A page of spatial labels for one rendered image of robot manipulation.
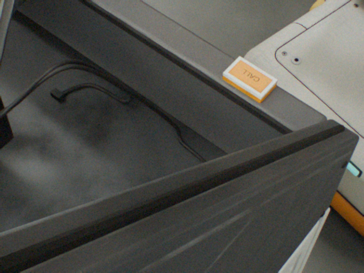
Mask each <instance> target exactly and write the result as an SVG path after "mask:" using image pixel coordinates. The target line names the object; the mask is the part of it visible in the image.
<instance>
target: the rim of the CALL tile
mask: <svg viewBox="0 0 364 273"><path fill-rule="evenodd" d="M239 60H242V61H243V62H245V63H247V64H248V65H250V66H252V67H253V68H254V69H255V70H257V71H259V72H261V73H262V74H264V75H265V76H267V77H269V78H270V79H272V81H271V82H270V83H269V84H268V86H267V87H266V89H265V90H263V91H262V92H261V93H260V92H258V91H256V90H254V89H253V88H251V87H249V85H247V84H246V83H244V82H243V81H241V80H239V79H237V78H236V77H234V76H233V75H231V74H229V71H230V70H231V69H232V68H233V67H234V66H235V65H236V63H237V62H238V61H239ZM223 76H225V77H227V78H228V79H229V80H231V81H232V82H234V83H236V84H237V85H239V86H240V87H242V88H243V89H245V90H246V91H248V92H249V93H251V94H252V95H254V96H255V97H258V98H259V99H262V98H263V97H264V96H265V95H266V94H267V93H268V91H269V90H270V89H271V88H272V87H274V86H275V84H276V83H277V81H278V79H276V78H274V77H272V76H271V75H269V74H267V73H266V72H264V71H262V70H261V69H260V68H258V67H256V66H255V65H253V64H252V63H250V62H249V61H247V60H245V59H244V58H242V57H240V56H239V57H238V58H237V59H236V60H235V61H234V62H233V63H232V64H231V65H230V66H229V67H228V68H227V69H226V71H225V72H224V73H223Z"/></svg>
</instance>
